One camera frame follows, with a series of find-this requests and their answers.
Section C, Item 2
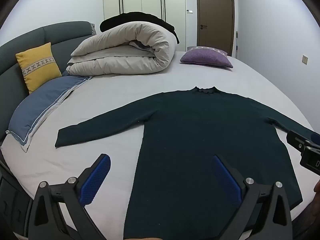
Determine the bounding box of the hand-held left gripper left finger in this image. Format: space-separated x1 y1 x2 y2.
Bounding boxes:
27 154 112 240

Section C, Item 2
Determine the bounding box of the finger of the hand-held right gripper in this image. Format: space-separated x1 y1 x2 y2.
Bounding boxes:
286 130 320 153

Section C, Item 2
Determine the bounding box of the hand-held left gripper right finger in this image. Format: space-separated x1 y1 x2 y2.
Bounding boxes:
211 154 293 240

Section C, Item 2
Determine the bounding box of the dark green sweater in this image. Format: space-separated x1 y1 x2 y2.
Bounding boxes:
55 86 320 240

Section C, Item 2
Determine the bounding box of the blue pillow with white border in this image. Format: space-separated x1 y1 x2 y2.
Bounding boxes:
6 75 93 153

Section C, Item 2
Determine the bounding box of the bed with white sheet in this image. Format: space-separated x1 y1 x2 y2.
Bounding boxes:
0 51 320 240

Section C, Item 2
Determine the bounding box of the purple cushion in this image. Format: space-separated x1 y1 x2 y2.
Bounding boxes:
180 46 234 69

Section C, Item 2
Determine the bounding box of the yellow cushion with patterned band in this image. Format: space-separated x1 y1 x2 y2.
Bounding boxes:
15 42 62 95

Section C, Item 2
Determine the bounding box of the rolled beige duvet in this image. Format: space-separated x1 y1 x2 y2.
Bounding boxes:
66 21 177 76

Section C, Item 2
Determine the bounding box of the brown door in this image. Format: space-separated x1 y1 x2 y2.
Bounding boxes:
195 0 235 57

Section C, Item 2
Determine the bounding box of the grey-blue upholstered headboard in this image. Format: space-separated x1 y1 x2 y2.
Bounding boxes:
0 21 97 100

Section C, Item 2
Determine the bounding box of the black garment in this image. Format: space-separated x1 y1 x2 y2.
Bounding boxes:
99 11 180 44

